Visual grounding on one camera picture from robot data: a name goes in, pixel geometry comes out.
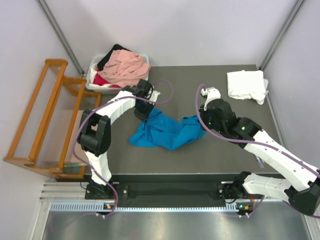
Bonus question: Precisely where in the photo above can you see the markers on table edge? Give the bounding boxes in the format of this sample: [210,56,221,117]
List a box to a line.
[255,155,265,169]

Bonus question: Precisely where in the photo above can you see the red t shirt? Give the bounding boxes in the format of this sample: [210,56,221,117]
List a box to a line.
[93,74,121,89]

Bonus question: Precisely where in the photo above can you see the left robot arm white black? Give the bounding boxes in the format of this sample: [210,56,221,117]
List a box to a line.
[76,79,160,200]

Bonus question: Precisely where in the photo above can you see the white slotted cable duct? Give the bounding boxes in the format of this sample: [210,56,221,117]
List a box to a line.
[50,201,239,213]

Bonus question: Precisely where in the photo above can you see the blue t shirt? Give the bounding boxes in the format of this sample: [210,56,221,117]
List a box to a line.
[129,108,205,151]

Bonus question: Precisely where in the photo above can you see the folded white t shirts stack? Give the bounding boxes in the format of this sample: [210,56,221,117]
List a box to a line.
[226,70,269,105]

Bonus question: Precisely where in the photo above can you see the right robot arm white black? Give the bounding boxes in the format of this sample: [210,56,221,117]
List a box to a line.
[198,98,320,216]

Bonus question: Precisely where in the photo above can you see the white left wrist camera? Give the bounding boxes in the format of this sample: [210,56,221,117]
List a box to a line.
[149,90,161,103]

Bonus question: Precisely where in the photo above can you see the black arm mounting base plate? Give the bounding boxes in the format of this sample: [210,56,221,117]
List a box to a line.
[84,174,266,201]

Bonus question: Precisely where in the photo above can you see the pink t shirt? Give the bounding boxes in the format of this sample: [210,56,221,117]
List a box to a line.
[97,49,151,88]

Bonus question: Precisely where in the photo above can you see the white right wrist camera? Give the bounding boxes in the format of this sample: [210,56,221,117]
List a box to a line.
[200,87,221,111]

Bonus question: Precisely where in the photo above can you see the white plastic laundry bin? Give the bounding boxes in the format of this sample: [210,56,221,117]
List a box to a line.
[86,49,151,95]

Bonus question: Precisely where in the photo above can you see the black t shirt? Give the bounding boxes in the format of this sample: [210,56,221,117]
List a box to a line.
[97,44,128,71]

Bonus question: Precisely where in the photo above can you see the wooden drying rack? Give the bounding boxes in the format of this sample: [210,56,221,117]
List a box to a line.
[3,58,102,179]

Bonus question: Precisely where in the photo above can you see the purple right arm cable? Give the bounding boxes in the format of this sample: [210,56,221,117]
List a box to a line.
[195,83,320,216]

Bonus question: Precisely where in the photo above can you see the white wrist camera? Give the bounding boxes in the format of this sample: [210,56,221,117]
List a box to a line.
[149,90,161,103]
[200,87,221,111]

